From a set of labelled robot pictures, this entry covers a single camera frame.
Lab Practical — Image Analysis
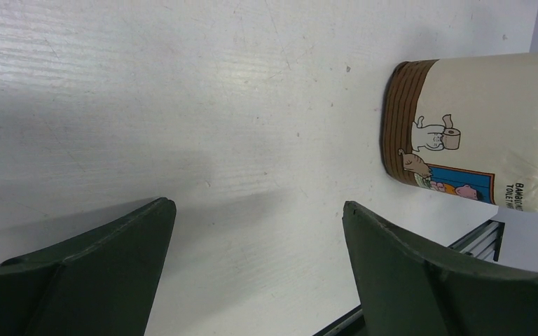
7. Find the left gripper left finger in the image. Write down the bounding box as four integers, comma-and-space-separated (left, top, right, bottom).
0, 197, 177, 335

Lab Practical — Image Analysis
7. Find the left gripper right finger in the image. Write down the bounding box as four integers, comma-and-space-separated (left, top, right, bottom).
343, 201, 538, 335

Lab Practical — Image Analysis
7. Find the beige brown paper roll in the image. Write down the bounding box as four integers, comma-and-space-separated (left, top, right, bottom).
380, 53, 538, 212

